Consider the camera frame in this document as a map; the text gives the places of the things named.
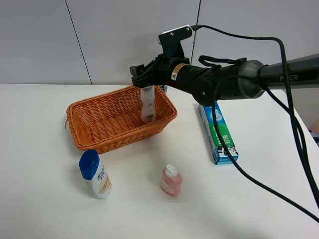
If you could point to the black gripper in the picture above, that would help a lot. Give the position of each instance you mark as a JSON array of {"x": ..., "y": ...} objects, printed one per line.
[{"x": 159, "y": 72}]

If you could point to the translucent white bottle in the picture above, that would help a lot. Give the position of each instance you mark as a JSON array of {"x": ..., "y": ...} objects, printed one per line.
[{"x": 147, "y": 96}]

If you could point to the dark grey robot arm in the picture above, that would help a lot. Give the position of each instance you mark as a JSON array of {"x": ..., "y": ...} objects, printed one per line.
[{"x": 218, "y": 79}]

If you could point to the orange wicker basket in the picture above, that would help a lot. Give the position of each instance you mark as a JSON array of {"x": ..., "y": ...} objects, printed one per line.
[{"x": 109, "y": 121}]

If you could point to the white shampoo bottle blue cap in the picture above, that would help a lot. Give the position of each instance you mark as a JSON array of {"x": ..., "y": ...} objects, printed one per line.
[{"x": 94, "y": 174}]

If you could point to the pink liquid soap bottle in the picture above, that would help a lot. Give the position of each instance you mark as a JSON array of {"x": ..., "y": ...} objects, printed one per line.
[{"x": 171, "y": 180}]

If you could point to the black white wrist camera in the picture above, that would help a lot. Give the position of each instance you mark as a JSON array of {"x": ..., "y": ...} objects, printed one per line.
[{"x": 171, "y": 41}]

